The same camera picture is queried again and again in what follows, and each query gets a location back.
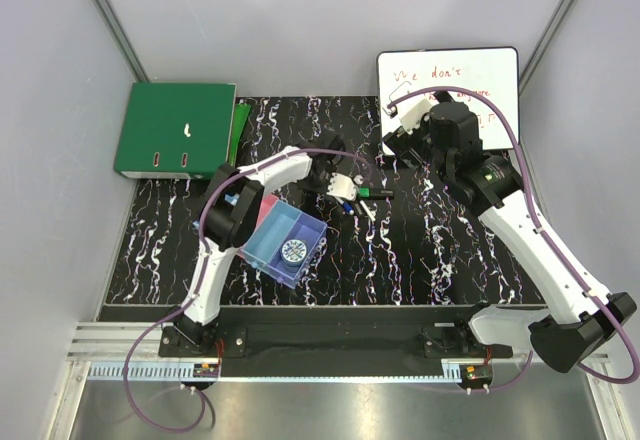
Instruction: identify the blue capped marker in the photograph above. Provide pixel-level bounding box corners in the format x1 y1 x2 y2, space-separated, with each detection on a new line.
341 200 361 216

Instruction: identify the purple cable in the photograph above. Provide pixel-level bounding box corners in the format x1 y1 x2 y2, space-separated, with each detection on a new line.
122 148 371 434
387 85 640 394

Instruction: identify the round blue tape tin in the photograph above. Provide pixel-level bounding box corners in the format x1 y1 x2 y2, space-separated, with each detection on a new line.
280 238 308 267

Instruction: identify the four-compartment colourful organizer tray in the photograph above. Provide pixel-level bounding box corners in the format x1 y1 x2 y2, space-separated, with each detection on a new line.
235 194 327 289

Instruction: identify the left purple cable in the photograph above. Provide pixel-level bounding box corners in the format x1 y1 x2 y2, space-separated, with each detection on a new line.
122 148 371 434

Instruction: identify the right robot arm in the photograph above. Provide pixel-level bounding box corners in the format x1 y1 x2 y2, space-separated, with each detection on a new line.
383 101 637 373

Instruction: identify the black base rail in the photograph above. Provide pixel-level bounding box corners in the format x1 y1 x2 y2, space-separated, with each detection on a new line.
100 305 548 381

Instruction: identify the black marble pattern mat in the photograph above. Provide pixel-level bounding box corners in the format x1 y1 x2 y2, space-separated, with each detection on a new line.
105 96 543 307

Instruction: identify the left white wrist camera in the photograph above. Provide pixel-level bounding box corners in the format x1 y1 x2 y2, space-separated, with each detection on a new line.
326 173 359 201

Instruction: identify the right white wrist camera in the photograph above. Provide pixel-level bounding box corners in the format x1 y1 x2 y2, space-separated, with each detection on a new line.
389 97 433 134

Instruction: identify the green folder sheet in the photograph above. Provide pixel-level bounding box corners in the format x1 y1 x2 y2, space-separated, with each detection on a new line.
228 103 251 166

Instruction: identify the white whiteboard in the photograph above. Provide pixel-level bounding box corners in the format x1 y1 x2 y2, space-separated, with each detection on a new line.
377 47 519 136

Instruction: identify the green black marker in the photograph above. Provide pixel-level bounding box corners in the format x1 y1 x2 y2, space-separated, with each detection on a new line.
358 187 395 200

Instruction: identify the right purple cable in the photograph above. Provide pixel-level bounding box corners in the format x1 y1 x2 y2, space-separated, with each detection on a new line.
387 85 640 394

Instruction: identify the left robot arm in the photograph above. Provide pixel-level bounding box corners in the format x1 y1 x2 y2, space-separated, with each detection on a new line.
172 132 348 356

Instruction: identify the green ring binder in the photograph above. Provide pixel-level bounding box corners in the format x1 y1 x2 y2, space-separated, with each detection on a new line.
114 82 236 179

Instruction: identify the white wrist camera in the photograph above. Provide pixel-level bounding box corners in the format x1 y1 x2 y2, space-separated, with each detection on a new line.
326 173 359 201
389 97 433 134

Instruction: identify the white marker blue cap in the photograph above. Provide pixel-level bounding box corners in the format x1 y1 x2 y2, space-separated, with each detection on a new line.
225 194 239 206

